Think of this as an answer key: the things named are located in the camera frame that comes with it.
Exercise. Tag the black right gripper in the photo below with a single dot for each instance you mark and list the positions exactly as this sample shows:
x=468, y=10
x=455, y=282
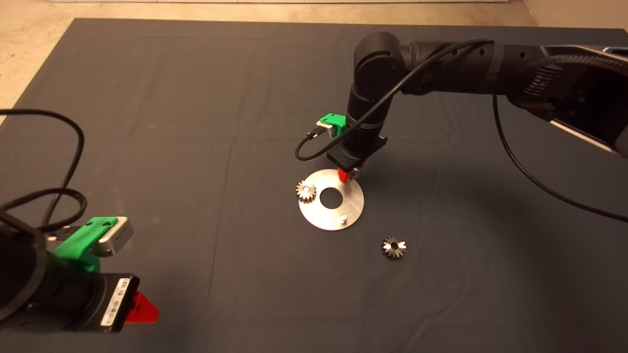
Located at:
x=355, y=152

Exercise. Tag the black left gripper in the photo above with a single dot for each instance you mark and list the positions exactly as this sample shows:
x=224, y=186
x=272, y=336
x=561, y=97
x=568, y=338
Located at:
x=83, y=304

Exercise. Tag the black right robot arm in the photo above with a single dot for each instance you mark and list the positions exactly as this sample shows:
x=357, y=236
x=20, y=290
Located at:
x=466, y=73

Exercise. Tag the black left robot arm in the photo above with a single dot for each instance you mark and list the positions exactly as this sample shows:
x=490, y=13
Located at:
x=19, y=274

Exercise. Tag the round metal carrier plate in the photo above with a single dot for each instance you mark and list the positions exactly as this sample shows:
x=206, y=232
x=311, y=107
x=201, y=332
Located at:
x=353, y=206

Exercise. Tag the dark grey table cloth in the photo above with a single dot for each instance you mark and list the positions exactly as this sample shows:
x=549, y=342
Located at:
x=196, y=98

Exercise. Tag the silver right camera box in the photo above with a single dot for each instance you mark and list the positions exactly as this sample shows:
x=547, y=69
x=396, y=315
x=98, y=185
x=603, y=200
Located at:
x=325, y=128

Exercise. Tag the silver camera box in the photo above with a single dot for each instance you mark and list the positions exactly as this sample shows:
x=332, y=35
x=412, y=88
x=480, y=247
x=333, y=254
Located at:
x=118, y=238
x=325, y=128

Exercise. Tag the green right camera mount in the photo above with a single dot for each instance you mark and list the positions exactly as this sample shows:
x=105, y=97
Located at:
x=334, y=121

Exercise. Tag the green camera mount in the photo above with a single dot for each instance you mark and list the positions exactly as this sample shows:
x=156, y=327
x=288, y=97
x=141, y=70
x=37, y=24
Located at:
x=78, y=242
x=334, y=121

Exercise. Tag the silver left camera box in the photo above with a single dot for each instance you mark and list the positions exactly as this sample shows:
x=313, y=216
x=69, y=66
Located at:
x=118, y=238

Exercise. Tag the green left camera mount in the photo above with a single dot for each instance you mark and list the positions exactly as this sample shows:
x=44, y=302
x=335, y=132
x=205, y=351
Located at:
x=78, y=242

